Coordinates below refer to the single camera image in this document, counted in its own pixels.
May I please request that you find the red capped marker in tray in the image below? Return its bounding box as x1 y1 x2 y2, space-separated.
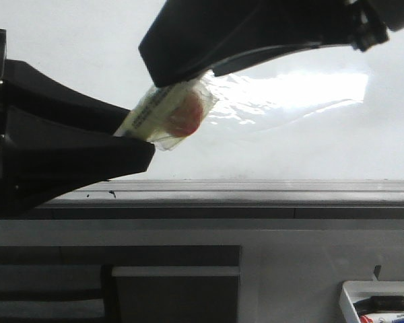
359 315 374 323

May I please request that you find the grey aluminium whiteboard tray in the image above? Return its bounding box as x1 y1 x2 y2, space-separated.
20 179 404 219

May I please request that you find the white whiteboard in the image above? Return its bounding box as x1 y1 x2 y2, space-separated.
0 1 404 180

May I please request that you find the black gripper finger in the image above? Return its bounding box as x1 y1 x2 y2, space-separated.
0 60 155 215
139 0 389 87

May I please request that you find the black capped marker in tray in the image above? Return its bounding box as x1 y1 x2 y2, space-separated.
353 295 404 314

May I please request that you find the dark cabinet panel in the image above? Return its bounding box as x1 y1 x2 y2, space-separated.
0 246 241 322

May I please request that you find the blue labelled marker in tray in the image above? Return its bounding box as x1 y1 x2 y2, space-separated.
367 312 404 322

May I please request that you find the white marker holder tray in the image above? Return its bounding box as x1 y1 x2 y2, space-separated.
339 281 404 322

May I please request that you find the white whiteboard marker with magnet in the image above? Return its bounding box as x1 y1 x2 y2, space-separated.
114 74 217 151

